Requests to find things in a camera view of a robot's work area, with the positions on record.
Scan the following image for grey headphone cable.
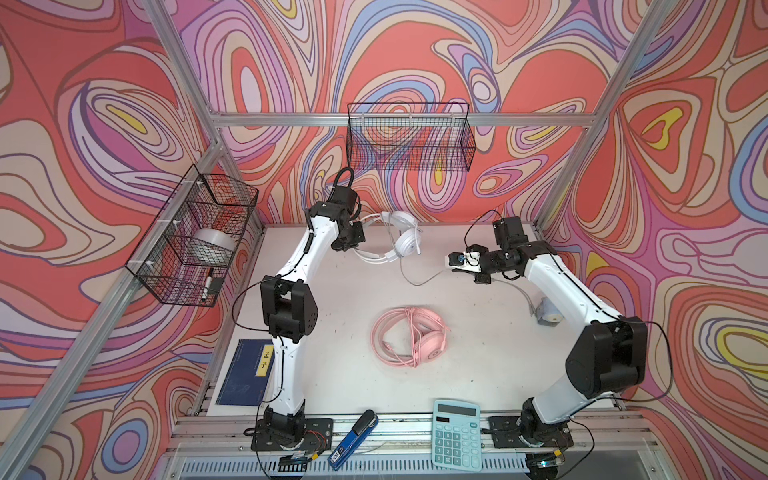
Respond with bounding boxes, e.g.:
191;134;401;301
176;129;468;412
398;251;536;316

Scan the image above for white headphones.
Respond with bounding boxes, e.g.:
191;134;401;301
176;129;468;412
354;211;422;265

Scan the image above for pink cat-ear headphones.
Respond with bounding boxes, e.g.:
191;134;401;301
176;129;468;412
369;306;451;369

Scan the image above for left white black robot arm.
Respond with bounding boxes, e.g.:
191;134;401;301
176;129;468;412
260;186;359;448

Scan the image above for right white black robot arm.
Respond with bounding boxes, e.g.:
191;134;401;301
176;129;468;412
446;217;648;447

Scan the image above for grey tape roll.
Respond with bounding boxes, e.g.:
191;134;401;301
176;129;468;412
189;228;236;267

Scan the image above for black marker in basket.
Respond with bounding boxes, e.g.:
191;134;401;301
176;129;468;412
201;267;214;302

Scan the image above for teal calculator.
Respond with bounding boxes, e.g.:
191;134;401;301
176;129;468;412
431;399;482;472

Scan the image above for dark blue booklet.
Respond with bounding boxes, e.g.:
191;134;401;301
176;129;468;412
216;339;275;407

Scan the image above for blue black stapler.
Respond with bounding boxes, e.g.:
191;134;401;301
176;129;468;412
328;409;379;471

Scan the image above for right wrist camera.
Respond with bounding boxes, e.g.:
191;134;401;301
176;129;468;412
445;251;482;274

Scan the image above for rear black wire basket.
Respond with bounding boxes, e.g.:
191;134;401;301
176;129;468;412
346;100;477;172

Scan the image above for black wire basket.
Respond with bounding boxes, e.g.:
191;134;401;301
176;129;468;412
125;166;259;307
346;100;477;172

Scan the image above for left black wire basket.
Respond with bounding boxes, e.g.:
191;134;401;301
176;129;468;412
125;166;259;307

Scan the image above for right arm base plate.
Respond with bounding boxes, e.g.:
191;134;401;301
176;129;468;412
483;413;574;450

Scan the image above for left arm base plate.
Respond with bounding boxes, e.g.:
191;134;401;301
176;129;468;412
250;417;334;453

